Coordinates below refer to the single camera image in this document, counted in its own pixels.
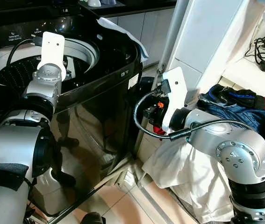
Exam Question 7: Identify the black top-load washing machine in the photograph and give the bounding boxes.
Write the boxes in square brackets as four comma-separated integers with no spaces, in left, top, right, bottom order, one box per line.
[0,0,145,218]

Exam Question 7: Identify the perforated steel washer drum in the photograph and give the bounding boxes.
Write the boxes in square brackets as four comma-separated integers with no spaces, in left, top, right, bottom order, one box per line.
[0,37,100,90]

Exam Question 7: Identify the white cloth garment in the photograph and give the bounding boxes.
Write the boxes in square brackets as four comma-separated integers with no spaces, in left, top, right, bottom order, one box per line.
[142,137,236,224]

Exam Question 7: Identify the black garment red blue stripes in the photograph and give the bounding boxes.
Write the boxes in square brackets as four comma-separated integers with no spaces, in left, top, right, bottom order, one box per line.
[211,85,265,111]

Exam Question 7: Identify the blue denim jeans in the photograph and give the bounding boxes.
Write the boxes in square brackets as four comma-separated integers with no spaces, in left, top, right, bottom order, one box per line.
[197,84,265,158]

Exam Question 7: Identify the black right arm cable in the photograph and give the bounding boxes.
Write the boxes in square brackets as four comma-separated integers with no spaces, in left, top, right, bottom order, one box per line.
[133,79,255,141]

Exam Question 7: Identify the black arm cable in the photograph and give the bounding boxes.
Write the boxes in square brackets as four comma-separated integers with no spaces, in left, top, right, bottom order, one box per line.
[133,79,255,141]
[5,38,44,70]

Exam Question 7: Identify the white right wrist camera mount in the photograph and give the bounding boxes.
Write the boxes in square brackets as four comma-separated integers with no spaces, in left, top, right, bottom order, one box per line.
[160,66,189,134]

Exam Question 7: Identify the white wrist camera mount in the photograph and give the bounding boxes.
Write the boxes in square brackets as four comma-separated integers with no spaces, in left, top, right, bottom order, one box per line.
[36,31,68,81]
[160,66,189,134]

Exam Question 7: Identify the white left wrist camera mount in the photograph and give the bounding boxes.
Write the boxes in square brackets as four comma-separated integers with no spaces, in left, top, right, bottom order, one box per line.
[36,31,68,81]

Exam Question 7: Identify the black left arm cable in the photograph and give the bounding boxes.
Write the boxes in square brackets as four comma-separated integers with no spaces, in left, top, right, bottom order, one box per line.
[5,38,44,70]

